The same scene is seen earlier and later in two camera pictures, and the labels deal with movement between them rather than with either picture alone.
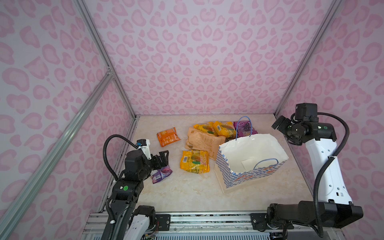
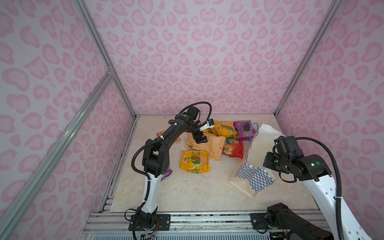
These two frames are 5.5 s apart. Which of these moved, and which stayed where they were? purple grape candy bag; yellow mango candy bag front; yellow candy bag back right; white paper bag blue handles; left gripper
Moved: white paper bag blue handles; left gripper
Stayed: yellow mango candy bag front; purple grape candy bag; yellow candy bag back right
